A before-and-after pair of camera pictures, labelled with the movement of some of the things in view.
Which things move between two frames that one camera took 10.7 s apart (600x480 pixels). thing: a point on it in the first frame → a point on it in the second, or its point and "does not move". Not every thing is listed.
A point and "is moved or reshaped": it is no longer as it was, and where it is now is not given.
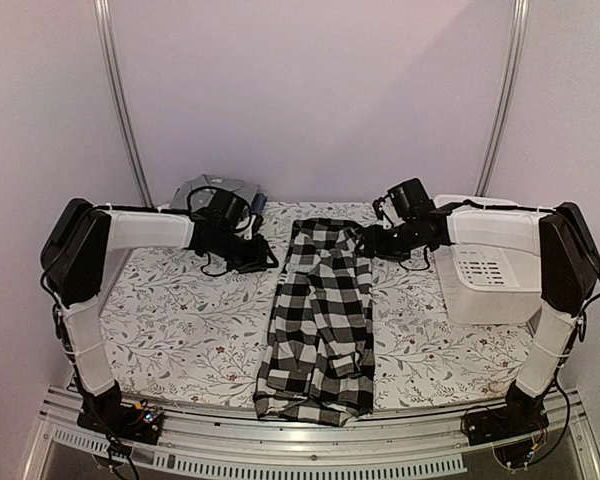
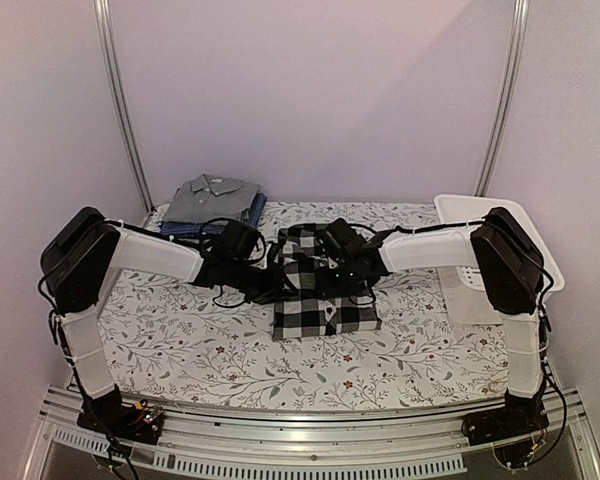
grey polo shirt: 203,187 does not move
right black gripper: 374,244 → 326,286
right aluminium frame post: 496,150 does not move
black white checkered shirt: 317,365 is moved or reshaped
